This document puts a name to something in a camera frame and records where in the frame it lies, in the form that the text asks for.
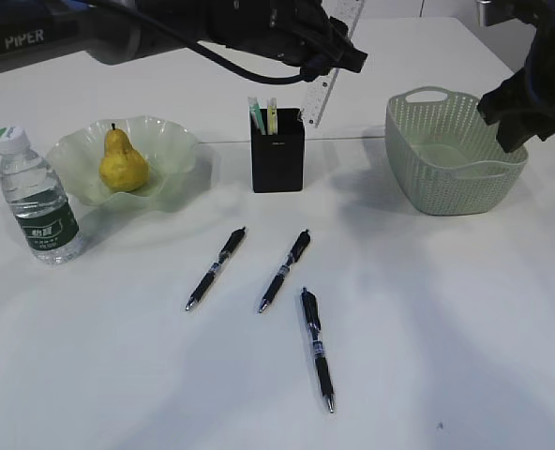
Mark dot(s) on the black square pen holder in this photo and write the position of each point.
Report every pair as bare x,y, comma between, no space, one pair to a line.
277,161

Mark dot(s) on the yellow pear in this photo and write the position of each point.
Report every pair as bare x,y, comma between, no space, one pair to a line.
122,168

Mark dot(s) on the clear plastic ruler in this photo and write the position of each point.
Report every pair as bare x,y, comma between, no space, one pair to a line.
319,91

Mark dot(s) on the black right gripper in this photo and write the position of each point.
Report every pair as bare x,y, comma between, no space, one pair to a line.
518,115

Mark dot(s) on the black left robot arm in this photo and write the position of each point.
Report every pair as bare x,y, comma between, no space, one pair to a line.
116,32

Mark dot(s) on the green woven plastic basket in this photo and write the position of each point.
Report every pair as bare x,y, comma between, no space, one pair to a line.
445,158

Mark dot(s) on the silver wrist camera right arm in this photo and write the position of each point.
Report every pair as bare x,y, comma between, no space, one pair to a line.
492,12

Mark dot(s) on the black pen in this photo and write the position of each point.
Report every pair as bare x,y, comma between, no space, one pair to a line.
311,313
209,277
293,256

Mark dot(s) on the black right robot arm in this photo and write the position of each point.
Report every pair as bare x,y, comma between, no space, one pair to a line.
539,64

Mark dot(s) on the black pen on ruler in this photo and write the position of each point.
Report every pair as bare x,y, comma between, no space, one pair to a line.
311,313

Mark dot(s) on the yellow utility knife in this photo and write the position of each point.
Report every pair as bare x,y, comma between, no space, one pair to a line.
272,116

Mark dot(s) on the clear water bottle green label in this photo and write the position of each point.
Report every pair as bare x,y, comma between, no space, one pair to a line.
36,198

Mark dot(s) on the green wavy glass plate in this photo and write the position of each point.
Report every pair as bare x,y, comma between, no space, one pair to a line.
168,147

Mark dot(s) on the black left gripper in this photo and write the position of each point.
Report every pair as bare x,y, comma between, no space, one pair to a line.
300,33

